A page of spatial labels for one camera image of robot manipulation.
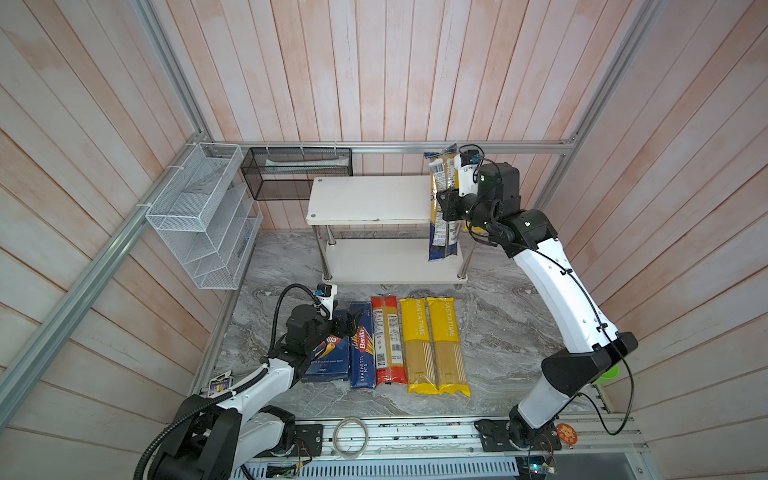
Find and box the green funnel cup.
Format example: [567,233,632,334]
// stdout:
[594,364,621,385]

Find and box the yellow spaghetti bag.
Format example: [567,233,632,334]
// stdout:
[399,299,439,395]
[464,223,488,236]
[427,298,471,397]

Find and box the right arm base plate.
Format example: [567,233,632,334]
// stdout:
[474,419,562,452]

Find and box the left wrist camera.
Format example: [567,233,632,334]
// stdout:
[315,283,338,314]

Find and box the narrow blue Barilla spaghetti box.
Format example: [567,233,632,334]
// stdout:
[349,302,377,389]

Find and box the white wire mesh organizer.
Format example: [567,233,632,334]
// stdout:
[146,143,263,290]

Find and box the red spaghetti bag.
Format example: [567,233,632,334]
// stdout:
[371,296,407,385]

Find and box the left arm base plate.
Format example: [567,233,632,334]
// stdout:
[259,424,324,459]

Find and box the dark blue spaghetti bag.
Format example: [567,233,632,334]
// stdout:
[425,144,461,261]

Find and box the small printed card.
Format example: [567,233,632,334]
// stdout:
[206,370,233,398]

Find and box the red round tag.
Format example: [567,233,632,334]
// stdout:
[556,423,579,447]

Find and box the black mesh basket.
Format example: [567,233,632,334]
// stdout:
[240,146,354,202]

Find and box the blue Barilla pasta box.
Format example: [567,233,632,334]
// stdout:
[301,309,353,383]

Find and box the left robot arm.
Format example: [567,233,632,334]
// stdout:
[133,284,359,479]

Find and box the coiled white cable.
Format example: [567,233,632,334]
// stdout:
[331,416,370,460]

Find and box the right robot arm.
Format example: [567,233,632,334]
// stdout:
[429,159,638,450]

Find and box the white two-tier shelf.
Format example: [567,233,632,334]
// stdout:
[306,175,474,285]

